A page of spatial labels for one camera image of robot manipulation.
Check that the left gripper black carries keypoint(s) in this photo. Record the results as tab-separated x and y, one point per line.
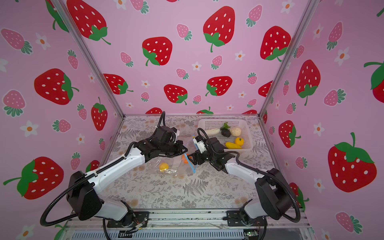
179	144

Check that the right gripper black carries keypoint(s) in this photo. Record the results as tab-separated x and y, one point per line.
198	153

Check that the white radish toy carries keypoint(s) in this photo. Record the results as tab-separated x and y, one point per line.
212	132

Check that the orange toy fruit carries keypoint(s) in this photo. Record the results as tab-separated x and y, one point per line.
185	159

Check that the clear zip top bag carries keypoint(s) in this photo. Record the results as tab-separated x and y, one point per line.
177	167

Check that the white plastic basket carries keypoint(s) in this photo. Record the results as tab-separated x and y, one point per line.
207	124

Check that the dark avocado toy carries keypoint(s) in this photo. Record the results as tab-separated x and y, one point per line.
226	133

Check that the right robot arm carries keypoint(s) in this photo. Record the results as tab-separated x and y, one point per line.
275	197

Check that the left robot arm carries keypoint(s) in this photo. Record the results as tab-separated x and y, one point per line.
84	191

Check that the yellow banana toy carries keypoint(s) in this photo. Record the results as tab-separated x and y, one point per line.
232	146

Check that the green leaf toy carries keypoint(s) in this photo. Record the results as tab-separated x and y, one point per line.
225	126

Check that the yellow bell pepper toy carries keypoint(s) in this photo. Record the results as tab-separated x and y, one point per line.
239	141

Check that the aluminium frame rail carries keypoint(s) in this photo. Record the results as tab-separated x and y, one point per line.
190	224

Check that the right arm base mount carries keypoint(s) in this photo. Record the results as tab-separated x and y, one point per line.
237	218

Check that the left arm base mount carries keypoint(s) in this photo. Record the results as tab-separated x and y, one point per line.
131	220

